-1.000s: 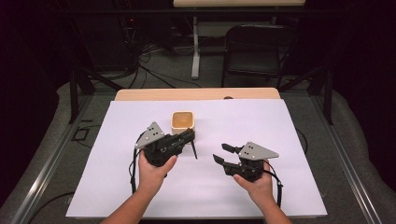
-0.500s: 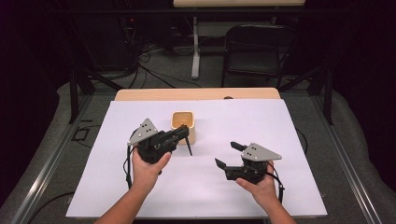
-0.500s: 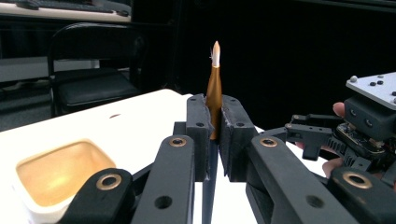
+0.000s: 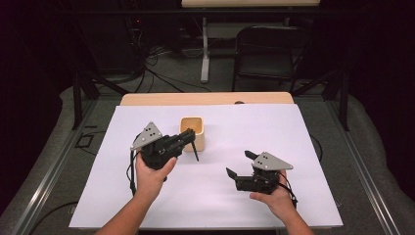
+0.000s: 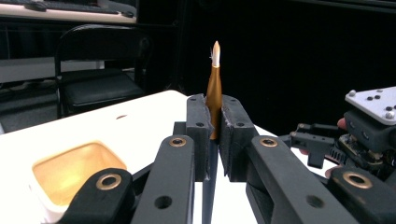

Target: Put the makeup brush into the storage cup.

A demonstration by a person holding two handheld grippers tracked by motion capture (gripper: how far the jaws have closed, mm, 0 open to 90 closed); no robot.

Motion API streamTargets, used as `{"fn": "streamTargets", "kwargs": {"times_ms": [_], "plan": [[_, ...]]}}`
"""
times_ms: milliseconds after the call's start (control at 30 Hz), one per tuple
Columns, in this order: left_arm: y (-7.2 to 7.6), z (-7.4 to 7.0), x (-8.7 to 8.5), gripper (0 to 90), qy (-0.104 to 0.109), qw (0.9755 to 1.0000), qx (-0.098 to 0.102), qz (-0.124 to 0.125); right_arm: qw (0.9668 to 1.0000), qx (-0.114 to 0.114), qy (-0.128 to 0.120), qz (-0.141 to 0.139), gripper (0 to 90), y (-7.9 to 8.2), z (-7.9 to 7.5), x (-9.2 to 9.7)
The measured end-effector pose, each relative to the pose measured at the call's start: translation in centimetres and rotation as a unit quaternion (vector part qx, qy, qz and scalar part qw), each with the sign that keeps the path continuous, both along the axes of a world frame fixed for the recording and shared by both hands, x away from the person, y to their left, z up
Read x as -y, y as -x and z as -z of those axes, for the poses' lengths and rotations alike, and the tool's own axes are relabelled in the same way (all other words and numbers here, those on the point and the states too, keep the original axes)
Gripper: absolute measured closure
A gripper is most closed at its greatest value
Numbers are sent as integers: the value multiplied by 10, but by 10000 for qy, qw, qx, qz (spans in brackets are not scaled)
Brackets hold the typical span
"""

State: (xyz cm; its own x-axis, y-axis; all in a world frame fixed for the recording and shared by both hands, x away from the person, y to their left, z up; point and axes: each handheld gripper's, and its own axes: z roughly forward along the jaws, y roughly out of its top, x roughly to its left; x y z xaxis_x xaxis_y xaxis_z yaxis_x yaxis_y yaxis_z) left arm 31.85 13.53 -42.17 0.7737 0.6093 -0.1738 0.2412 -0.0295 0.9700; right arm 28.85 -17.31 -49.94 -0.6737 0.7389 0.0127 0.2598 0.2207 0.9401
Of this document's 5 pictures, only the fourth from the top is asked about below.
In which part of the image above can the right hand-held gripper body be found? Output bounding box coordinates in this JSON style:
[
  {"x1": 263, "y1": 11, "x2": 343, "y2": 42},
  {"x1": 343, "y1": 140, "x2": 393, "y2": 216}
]
[{"x1": 235, "y1": 152, "x2": 294, "y2": 196}]

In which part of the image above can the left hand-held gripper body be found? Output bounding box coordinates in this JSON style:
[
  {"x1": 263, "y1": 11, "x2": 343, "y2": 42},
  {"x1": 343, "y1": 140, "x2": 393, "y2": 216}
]
[{"x1": 130, "y1": 121, "x2": 186, "y2": 170}]

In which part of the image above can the cream square pen holder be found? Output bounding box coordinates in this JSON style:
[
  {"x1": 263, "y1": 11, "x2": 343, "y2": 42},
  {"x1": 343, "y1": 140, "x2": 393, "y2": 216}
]
[{"x1": 178, "y1": 116, "x2": 206, "y2": 153}]

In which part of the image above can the person's right hand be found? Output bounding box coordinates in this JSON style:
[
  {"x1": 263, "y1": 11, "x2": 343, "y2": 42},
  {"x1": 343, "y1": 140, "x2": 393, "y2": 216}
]
[{"x1": 249, "y1": 170, "x2": 299, "y2": 220}]

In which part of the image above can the person's left hand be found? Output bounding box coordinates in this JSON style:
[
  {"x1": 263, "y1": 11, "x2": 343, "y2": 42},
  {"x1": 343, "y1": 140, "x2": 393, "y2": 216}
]
[{"x1": 134, "y1": 153, "x2": 178, "y2": 199}]

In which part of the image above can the white table sheet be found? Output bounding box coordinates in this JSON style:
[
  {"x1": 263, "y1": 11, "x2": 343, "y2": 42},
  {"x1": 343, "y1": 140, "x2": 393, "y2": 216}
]
[{"x1": 69, "y1": 103, "x2": 344, "y2": 230}]

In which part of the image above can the wooden table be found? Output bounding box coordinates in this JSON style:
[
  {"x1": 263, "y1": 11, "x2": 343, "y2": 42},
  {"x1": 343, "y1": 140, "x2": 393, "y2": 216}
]
[{"x1": 119, "y1": 91, "x2": 295, "y2": 107}]

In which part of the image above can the white desk leg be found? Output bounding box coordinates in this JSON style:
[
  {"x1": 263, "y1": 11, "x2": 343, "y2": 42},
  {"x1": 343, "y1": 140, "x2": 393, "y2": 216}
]
[{"x1": 200, "y1": 17, "x2": 210, "y2": 83}]

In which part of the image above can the black folding chair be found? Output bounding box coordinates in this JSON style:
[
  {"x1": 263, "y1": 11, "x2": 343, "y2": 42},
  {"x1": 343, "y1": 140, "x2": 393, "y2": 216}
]
[{"x1": 231, "y1": 25, "x2": 311, "y2": 95}]

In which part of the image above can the light wooden desk top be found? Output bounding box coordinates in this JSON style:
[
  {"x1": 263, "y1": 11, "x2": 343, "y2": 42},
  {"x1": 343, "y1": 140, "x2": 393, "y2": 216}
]
[{"x1": 181, "y1": 0, "x2": 322, "y2": 9}]

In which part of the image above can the right hand-held gripper cable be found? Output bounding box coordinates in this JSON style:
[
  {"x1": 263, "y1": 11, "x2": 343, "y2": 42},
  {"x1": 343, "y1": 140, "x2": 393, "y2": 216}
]
[{"x1": 277, "y1": 170, "x2": 299, "y2": 209}]

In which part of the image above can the hand-held gripper cable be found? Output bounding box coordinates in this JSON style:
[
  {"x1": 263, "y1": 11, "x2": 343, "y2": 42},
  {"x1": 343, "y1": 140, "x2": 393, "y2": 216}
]
[
  {"x1": 277, "y1": 170, "x2": 299, "y2": 209},
  {"x1": 125, "y1": 132, "x2": 142, "y2": 198}
]

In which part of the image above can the left hand-held gripper cable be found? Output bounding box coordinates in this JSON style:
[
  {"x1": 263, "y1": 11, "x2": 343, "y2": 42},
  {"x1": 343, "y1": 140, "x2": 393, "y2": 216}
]
[{"x1": 125, "y1": 132, "x2": 142, "y2": 198}]

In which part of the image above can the thin black cable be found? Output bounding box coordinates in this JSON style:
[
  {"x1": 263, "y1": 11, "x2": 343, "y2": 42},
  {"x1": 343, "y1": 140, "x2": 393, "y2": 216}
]
[{"x1": 309, "y1": 133, "x2": 324, "y2": 163}]

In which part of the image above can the bundle of floor cables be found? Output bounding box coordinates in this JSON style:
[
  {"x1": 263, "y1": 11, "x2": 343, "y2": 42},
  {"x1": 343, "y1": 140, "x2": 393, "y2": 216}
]
[{"x1": 128, "y1": 45, "x2": 213, "y2": 94}]

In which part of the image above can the black metal frame stand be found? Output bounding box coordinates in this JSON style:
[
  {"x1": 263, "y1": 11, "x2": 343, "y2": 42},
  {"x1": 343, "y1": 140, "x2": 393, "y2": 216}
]
[
  {"x1": 292, "y1": 69, "x2": 350, "y2": 132},
  {"x1": 71, "y1": 70, "x2": 130, "y2": 131}
]

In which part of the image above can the aluminium floor rail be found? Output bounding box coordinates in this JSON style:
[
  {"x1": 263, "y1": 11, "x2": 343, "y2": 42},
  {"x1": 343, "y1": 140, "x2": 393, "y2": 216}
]
[
  {"x1": 326, "y1": 97, "x2": 403, "y2": 235},
  {"x1": 12, "y1": 97, "x2": 100, "y2": 235}
]

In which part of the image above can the black floor cable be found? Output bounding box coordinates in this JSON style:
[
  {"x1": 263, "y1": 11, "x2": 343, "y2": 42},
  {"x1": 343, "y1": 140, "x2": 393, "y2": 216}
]
[{"x1": 30, "y1": 201, "x2": 79, "y2": 235}]

